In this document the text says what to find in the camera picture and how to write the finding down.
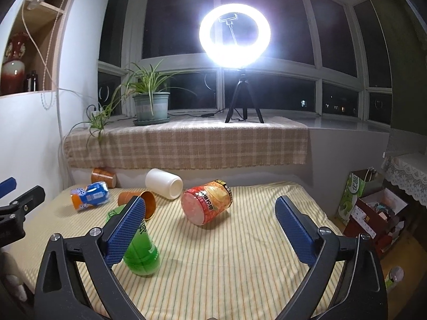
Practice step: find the white power strip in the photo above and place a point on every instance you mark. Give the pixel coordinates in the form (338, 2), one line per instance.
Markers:
(96, 115)

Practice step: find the green paper shopping bag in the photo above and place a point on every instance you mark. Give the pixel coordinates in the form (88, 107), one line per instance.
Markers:
(357, 190)

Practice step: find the clear bottle green label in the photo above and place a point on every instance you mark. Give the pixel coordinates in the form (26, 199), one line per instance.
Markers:
(394, 278)

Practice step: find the dark small bottle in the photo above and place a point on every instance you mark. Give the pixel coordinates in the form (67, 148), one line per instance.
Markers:
(31, 81)

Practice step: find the checked beige cloth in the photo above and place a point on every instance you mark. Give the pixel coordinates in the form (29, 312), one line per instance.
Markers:
(200, 143)

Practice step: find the black tripod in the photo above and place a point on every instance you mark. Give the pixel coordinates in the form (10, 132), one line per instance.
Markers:
(242, 86)

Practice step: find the red instant noodle cup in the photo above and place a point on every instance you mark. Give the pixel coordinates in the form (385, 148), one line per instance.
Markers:
(206, 203)

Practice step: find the green pot saucer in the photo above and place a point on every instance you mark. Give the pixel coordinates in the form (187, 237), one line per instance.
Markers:
(150, 122)

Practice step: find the dark green curtain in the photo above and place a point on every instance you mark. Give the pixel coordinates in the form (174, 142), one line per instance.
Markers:
(407, 73)

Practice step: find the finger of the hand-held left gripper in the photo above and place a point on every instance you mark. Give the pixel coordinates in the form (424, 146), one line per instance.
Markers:
(26, 200)
(6, 188)

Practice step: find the grey-green plant pot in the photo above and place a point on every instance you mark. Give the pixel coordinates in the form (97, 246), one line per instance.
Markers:
(160, 106)

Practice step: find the green spider plant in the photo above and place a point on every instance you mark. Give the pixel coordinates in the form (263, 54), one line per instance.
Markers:
(146, 78)

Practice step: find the orange paper cup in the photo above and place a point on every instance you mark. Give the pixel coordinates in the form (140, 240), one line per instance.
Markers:
(150, 203)

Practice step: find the green plastic bottle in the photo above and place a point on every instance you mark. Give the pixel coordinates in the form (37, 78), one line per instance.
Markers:
(143, 256)

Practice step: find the white lace cloth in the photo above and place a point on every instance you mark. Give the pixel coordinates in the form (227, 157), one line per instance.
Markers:
(410, 170)

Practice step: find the brown printed paper cup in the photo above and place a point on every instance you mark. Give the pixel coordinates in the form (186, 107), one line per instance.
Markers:
(101, 176)

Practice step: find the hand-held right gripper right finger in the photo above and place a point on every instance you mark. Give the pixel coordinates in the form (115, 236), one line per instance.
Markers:
(295, 230)

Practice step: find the white window frame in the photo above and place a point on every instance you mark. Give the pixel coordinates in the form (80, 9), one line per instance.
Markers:
(218, 83)

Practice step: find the red ceramic vase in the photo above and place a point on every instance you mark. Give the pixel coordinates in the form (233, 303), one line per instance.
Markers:
(13, 70)

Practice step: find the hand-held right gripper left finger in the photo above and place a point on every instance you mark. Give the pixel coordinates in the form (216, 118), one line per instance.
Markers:
(125, 230)

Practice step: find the white plastic cup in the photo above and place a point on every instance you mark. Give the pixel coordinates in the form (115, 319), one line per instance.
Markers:
(163, 183)

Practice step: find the wooden wall shelf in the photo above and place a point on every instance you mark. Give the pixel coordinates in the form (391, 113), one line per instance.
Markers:
(50, 10)

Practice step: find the dark red cardboard box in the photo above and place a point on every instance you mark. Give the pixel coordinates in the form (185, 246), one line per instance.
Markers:
(363, 226)

